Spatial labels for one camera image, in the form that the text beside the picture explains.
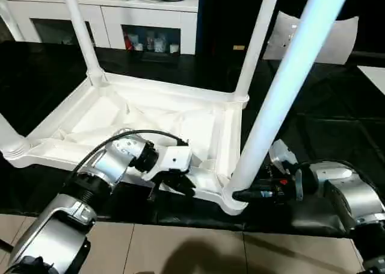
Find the white plastic table top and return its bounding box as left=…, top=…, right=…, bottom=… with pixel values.
left=2, top=72, right=251, bottom=217

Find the black work mat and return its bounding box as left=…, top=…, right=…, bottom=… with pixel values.
left=0, top=40, right=385, bottom=238

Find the white flat board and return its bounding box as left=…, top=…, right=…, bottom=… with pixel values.
left=357, top=66, right=385, bottom=96

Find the white glass-door cabinet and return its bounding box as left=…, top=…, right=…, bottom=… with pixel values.
left=0, top=0, right=199, bottom=55

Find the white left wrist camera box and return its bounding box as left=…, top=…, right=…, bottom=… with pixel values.
left=142, top=144, right=194, bottom=183

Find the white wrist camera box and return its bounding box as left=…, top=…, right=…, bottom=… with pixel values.
left=268, top=139, right=299, bottom=179
left=142, top=144, right=194, bottom=183

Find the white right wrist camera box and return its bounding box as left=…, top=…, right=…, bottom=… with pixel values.
left=268, top=139, right=299, bottom=179

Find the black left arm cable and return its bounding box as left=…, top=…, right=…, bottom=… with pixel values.
left=63, top=128, right=189, bottom=193

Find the black table frame bar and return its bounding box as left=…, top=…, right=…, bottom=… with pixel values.
left=0, top=238, right=15, bottom=254

